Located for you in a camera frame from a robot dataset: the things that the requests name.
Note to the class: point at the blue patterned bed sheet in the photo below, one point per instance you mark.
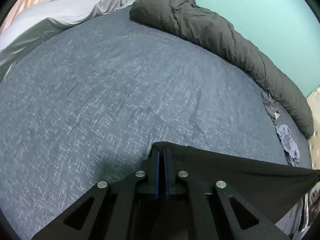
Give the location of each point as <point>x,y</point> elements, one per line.
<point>87,105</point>

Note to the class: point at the dark grey rolled duvet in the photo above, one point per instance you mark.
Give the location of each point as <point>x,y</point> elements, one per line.
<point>205,28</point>

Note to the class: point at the dark grey small garment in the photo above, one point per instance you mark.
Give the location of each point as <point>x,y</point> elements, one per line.
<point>271,106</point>

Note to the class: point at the light blue crumpled garment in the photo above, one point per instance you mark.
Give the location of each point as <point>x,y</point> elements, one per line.
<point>288,144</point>

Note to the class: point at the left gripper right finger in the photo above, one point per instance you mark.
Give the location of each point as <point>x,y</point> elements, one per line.
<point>175,187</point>

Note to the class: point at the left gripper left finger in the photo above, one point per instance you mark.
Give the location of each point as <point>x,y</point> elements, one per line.
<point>151,167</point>

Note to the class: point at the black garment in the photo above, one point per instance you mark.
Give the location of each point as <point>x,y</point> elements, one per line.
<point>273,189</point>

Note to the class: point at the cream tufted headboard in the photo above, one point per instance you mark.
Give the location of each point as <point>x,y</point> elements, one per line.
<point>314,142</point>

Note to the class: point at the light grey sheet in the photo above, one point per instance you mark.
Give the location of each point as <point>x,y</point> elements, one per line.
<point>44,20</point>

